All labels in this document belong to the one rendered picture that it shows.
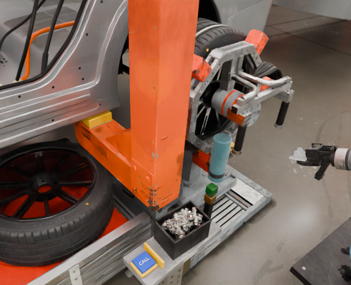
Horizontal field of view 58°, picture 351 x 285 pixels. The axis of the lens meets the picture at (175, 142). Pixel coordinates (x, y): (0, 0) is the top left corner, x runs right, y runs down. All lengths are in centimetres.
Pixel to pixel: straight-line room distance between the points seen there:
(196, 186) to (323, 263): 79
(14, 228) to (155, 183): 61
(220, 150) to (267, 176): 107
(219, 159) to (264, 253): 73
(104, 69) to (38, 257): 89
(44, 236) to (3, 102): 57
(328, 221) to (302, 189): 30
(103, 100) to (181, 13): 74
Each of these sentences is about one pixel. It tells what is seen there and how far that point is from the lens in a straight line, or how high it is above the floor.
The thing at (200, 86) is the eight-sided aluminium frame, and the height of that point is 100.
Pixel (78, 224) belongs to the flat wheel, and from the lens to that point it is 147.
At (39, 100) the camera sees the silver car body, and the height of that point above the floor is 91.
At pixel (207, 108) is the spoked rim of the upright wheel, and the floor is 78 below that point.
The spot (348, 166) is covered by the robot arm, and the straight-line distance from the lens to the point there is 145.
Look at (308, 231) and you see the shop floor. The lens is 226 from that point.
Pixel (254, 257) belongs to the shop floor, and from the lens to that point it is 201.
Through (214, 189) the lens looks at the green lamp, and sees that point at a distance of 136.
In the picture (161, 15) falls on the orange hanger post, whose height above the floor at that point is 135.
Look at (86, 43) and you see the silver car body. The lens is 150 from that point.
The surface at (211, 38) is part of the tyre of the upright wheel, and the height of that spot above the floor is 116.
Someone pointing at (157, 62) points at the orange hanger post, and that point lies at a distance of 101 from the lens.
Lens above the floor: 159
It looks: 36 degrees down
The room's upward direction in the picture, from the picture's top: 4 degrees clockwise
